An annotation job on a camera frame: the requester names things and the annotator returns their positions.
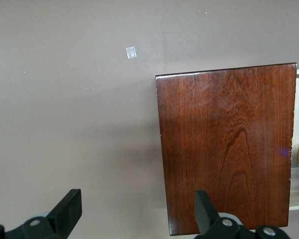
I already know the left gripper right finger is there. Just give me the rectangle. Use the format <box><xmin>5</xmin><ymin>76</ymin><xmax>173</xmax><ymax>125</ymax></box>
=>
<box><xmin>194</xmin><ymin>190</ymin><xmax>256</xmax><ymax>239</ymax></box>

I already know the dark brown wooden cabinet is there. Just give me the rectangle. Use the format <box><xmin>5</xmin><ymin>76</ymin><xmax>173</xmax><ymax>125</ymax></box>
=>
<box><xmin>155</xmin><ymin>62</ymin><xmax>298</xmax><ymax>236</ymax></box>

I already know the small clear tape patch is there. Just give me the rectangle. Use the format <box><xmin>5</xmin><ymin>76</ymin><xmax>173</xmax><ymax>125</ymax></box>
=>
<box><xmin>126</xmin><ymin>46</ymin><xmax>137</xmax><ymax>60</ymax></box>

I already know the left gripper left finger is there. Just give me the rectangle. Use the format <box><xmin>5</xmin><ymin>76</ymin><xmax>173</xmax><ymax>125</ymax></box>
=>
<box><xmin>4</xmin><ymin>189</ymin><xmax>82</xmax><ymax>239</ymax></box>

